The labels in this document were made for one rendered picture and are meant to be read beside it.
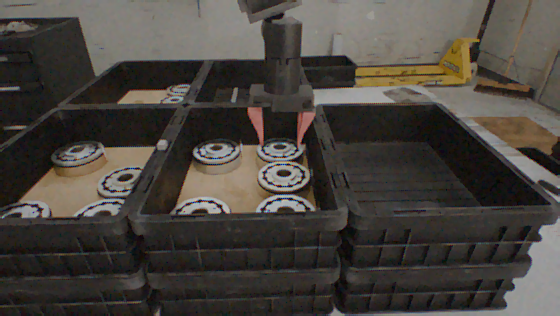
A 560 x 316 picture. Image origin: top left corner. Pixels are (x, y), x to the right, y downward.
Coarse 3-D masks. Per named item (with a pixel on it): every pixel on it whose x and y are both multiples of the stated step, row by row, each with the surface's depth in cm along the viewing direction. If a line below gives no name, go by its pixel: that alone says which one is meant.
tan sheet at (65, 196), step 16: (112, 160) 76; (128, 160) 76; (144, 160) 76; (48, 176) 70; (80, 176) 70; (96, 176) 70; (32, 192) 66; (48, 192) 66; (64, 192) 66; (80, 192) 66; (96, 192) 66; (64, 208) 61; (80, 208) 61
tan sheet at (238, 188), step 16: (192, 160) 76; (256, 160) 76; (304, 160) 76; (192, 176) 70; (208, 176) 70; (224, 176) 70; (240, 176) 70; (256, 176) 70; (192, 192) 66; (208, 192) 66; (224, 192) 66; (240, 192) 66; (256, 192) 66; (240, 208) 61; (256, 208) 61
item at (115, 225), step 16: (48, 112) 74; (176, 112) 74; (32, 128) 67; (144, 176) 53; (128, 208) 46; (0, 224) 43; (16, 224) 43; (32, 224) 43; (48, 224) 43; (64, 224) 43; (80, 224) 44; (96, 224) 44; (112, 224) 44; (128, 224) 46
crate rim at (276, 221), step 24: (312, 120) 71; (168, 144) 62; (144, 192) 49; (336, 192) 49; (144, 216) 45; (168, 216) 45; (192, 216) 45; (216, 216) 45; (240, 216) 45; (264, 216) 45; (288, 216) 45; (312, 216) 45; (336, 216) 45
